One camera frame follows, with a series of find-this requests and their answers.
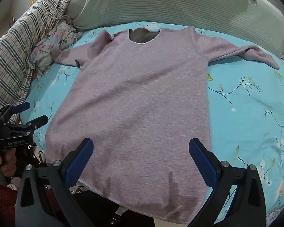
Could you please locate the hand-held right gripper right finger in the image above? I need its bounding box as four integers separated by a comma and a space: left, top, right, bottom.
189, 138, 267, 227

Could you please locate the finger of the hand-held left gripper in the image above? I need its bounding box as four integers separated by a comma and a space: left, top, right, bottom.
5, 115, 49, 135
0, 102, 31, 123

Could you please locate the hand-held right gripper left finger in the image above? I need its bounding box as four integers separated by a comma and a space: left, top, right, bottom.
15, 138, 94, 227

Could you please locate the pink knit sweater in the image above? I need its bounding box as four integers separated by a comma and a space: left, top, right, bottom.
44, 26, 280, 224

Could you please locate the person's left forearm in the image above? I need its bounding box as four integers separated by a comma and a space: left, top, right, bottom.
0, 182, 18, 227

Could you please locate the person's left hand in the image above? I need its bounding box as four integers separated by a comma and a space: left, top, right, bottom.
0, 152, 17, 185

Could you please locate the floral pillow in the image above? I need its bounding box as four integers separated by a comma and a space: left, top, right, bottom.
30, 21, 82, 74

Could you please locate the blue floral bed sheet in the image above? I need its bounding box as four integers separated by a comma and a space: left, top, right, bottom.
20, 21, 284, 224

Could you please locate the plaid cloth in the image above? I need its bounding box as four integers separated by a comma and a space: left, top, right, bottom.
0, 0, 86, 114

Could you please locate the green striped quilt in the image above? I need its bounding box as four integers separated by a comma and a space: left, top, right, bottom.
66, 0, 284, 59

